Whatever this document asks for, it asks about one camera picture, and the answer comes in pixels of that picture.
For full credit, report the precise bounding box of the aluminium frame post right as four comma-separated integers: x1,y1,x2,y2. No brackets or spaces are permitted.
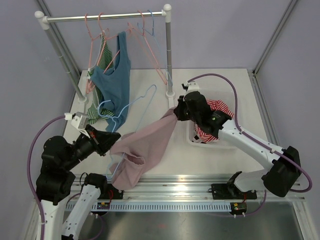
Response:
252,0,300,77

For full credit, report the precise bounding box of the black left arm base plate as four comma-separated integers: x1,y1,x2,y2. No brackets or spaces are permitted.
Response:
98,183,124,200

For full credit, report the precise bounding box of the white slotted cable duct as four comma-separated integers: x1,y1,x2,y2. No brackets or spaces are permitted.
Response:
90,201,231,212

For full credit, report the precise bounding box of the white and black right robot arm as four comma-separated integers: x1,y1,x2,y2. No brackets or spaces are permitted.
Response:
174,91,302,198

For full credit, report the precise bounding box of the silver and white clothes rack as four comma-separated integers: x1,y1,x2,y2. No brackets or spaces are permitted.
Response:
46,4,175,111

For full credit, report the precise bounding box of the green white striped tank top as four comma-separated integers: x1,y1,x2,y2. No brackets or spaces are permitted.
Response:
85,33,114,125

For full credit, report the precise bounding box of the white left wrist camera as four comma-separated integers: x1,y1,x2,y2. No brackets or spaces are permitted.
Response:
64,111,90,137

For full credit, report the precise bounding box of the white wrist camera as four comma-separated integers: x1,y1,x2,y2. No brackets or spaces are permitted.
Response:
181,81,200,94
64,111,90,137

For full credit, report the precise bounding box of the pink hanger with red top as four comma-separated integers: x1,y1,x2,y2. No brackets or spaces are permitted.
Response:
127,10,168,85

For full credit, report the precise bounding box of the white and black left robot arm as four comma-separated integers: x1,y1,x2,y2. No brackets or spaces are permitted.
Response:
35,125,121,240

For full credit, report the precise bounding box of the pink tank top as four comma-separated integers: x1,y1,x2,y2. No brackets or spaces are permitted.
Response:
109,108,178,191

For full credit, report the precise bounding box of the aluminium frame post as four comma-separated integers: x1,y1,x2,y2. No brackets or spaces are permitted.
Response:
252,0,300,77
34,0,85,101

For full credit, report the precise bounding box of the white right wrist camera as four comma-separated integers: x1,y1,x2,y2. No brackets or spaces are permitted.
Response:
181,81,200,94

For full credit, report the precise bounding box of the blue tank top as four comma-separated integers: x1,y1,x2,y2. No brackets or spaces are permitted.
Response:
91,31,131,132

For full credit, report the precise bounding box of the aluminium frame post left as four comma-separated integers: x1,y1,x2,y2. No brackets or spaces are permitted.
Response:
34,0,85,101

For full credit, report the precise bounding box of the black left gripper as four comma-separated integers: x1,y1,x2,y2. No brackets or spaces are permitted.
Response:
63,123,122,170

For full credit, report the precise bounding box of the blue hanger end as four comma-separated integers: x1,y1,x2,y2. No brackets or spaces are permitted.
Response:
137,9,173,87

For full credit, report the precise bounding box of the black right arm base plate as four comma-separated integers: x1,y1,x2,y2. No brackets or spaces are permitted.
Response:
210,183,258,200

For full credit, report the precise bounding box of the red white striped tank top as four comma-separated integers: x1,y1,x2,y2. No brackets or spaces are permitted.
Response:
193,99,236,145

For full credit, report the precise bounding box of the aluminium mounting rail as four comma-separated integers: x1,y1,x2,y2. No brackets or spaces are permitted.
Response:
33,173,307,202

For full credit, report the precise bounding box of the white plastic mesh basket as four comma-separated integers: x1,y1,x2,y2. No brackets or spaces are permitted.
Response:
186,89,236,149

